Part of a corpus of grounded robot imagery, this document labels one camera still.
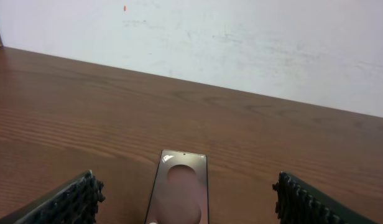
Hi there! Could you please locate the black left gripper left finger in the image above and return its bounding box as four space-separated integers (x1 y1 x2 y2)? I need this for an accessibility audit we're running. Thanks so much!
0 170 105 224

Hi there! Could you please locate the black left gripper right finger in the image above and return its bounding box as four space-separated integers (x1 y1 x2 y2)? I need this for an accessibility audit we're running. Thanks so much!
272 172 375 224

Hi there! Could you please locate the rose gold Galaxy smartphone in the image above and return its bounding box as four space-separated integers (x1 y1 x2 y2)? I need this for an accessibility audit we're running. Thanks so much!
144 149 210 224

